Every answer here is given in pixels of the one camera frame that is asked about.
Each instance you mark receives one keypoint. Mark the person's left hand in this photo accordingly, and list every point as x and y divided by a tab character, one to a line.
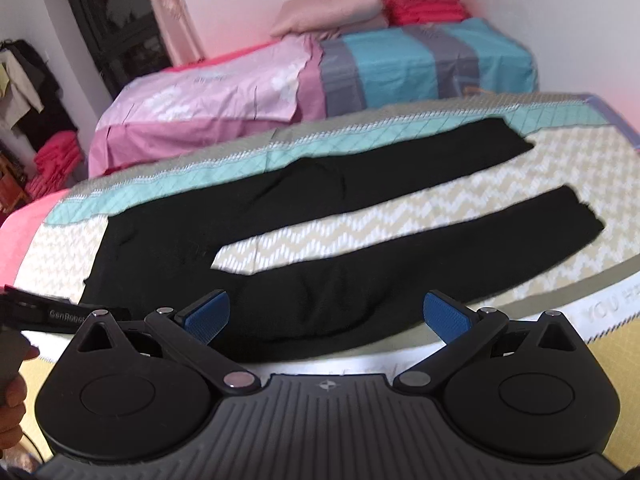
12	410

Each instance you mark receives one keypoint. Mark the teal grey striped bed sheet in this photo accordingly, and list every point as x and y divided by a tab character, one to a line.
390	60

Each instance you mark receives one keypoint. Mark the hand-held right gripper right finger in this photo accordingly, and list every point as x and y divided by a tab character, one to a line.
445	316

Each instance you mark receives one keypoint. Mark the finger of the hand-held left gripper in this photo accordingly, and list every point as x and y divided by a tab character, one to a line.
119	314

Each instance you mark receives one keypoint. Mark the beige zigzag quilt teal band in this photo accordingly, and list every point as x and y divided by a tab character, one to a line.
435	207

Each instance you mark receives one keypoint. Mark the pink curtain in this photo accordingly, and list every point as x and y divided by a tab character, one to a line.
172	10

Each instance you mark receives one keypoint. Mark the wooden furniture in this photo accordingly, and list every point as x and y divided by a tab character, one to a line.
9	185

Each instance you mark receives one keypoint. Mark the black pants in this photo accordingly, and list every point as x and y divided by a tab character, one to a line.
320	280

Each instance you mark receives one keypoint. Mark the dark window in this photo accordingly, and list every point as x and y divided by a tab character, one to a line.
122	20

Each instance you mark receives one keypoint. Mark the yellow patterned mat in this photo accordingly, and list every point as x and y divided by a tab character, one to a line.
617	365

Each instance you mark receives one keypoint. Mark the hanging clothes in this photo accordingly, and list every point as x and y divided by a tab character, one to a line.
30	95

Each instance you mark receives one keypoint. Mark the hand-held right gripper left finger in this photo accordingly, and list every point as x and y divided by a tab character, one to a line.
209	314

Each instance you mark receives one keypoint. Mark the red cloth pile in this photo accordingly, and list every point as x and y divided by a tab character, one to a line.
55	160

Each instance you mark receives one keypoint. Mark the pink pillow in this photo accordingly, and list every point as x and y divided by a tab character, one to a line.
330	7

